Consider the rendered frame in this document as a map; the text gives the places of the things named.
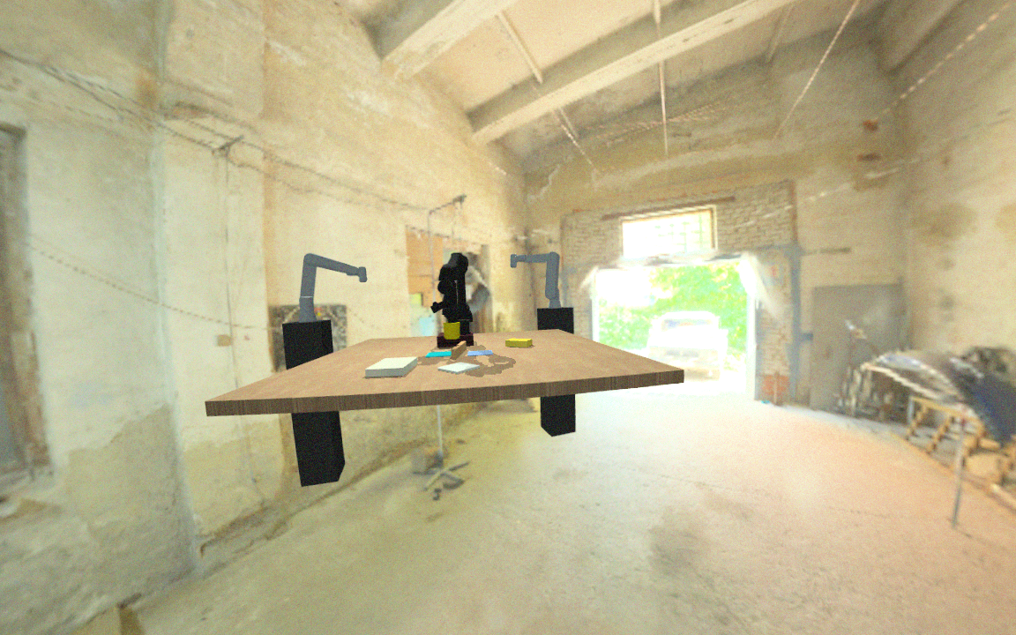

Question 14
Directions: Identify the cream rectangular block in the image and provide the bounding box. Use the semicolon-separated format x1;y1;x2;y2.
365;356;417;377

